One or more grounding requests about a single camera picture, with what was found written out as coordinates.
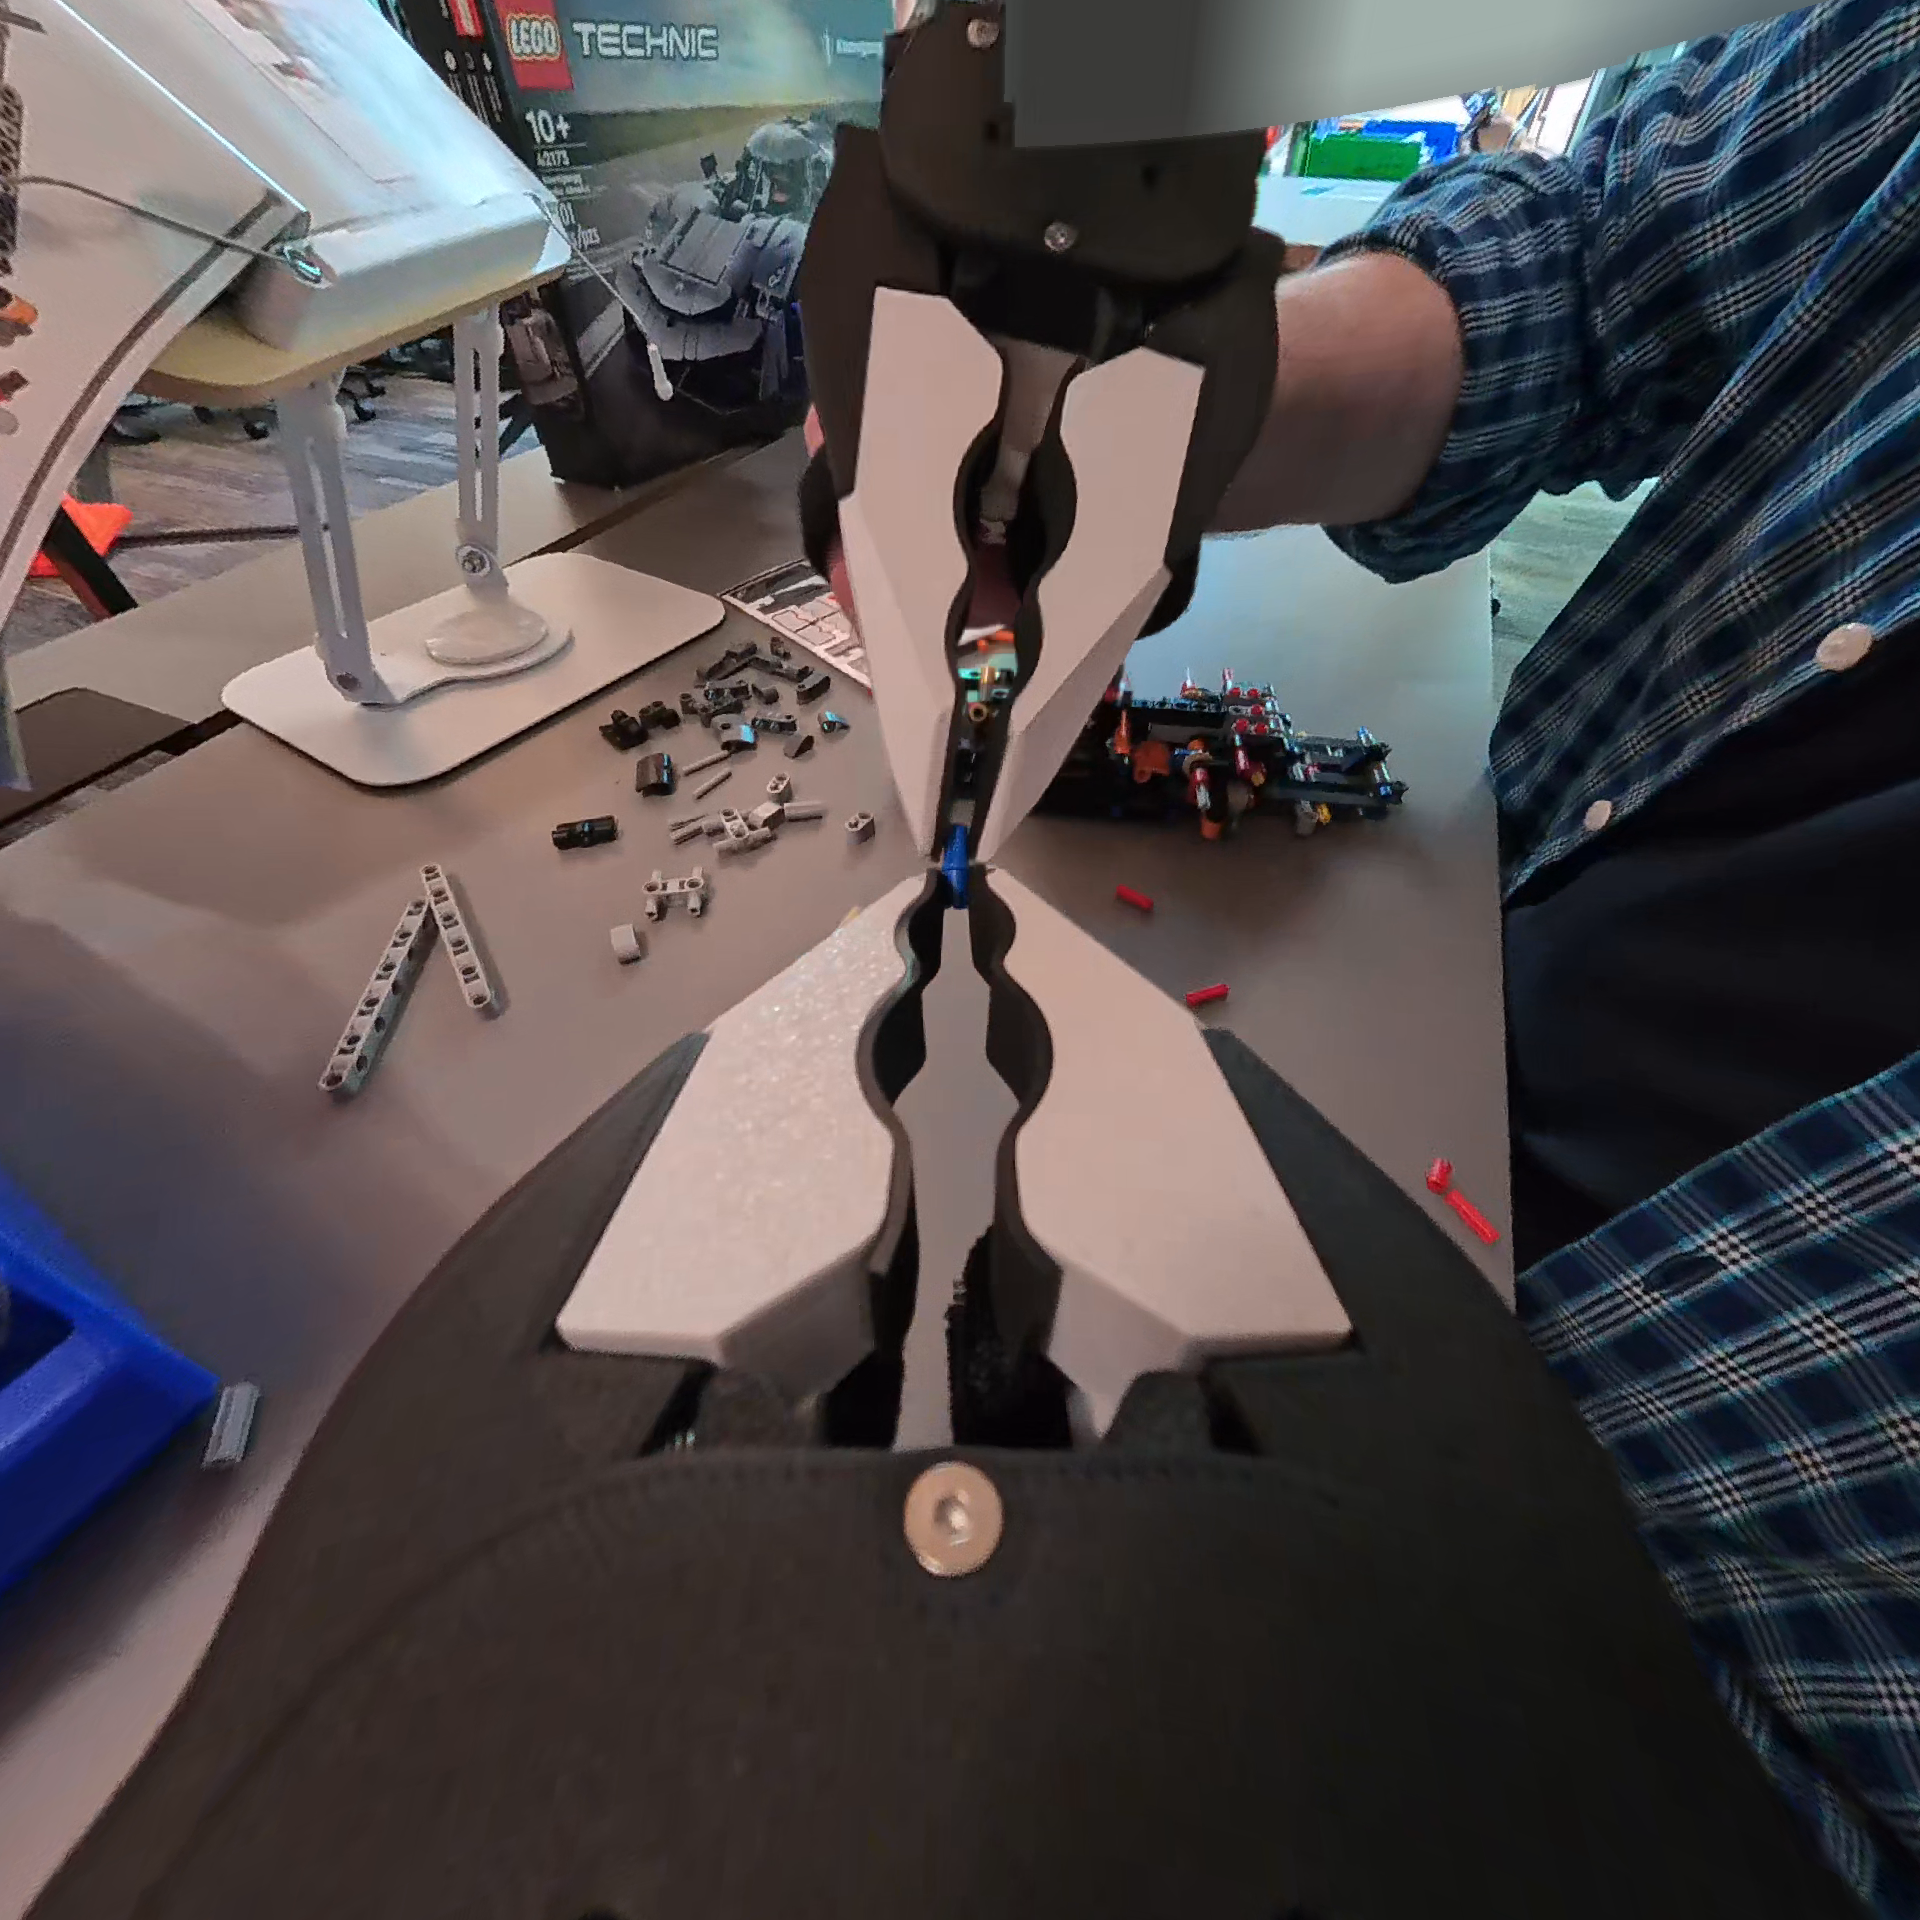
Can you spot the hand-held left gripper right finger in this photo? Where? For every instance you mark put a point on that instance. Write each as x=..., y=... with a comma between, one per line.
x=1172, y=1185

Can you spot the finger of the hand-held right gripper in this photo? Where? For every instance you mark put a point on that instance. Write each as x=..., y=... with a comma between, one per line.
x=1118, y=510
x=901, y=524

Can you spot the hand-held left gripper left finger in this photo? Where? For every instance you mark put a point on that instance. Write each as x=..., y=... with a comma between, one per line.
x=751, y=1171

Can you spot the person's right forearm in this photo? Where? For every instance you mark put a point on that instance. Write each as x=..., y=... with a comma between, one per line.
x=1350, y=405

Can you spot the lego sticker sheet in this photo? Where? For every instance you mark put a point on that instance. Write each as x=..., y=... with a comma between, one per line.
x=797, y=614

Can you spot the pile of dark lego pieces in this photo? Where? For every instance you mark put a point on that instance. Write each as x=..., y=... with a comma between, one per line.
x=720, y=697

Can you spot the grey H-shaped lego connector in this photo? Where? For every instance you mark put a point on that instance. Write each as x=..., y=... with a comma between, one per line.
x=675, y=891

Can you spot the partly built lego vehicle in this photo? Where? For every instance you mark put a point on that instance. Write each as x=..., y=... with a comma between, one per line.
x=1289, y=757

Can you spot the long red lego axle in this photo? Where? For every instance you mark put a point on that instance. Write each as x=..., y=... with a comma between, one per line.
x=1472, y=1213

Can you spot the black curved lego panel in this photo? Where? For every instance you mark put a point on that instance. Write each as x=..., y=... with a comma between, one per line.
x=657, y=773

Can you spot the grey lego beam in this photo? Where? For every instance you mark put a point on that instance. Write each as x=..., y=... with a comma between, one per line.
x=382, y=974
x=462, y=938

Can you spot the black lego connector blue pin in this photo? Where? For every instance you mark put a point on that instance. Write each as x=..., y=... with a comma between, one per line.
x=587, y=829

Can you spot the lego set cardboard box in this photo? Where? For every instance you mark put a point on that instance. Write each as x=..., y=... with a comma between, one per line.
x=675, y=90

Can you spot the lego instruction booklet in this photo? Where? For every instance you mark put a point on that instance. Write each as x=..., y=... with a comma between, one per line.
x=149, y=148

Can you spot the green storage bin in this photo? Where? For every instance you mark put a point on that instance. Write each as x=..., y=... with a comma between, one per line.
x=1358, y=148

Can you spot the white metal book stand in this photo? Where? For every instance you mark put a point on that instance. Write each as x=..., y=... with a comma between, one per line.
x=495, y=691

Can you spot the grey ribbed plastic piece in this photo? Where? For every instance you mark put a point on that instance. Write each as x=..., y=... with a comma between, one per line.
x=230, y=1424

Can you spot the person's torso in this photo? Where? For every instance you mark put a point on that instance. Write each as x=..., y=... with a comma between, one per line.
x=1680, y=720

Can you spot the blue storage bin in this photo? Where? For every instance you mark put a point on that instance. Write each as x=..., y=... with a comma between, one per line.
x=91, y=1424

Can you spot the orange plastic object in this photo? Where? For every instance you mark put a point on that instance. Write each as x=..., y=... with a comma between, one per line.
x=84, y=537

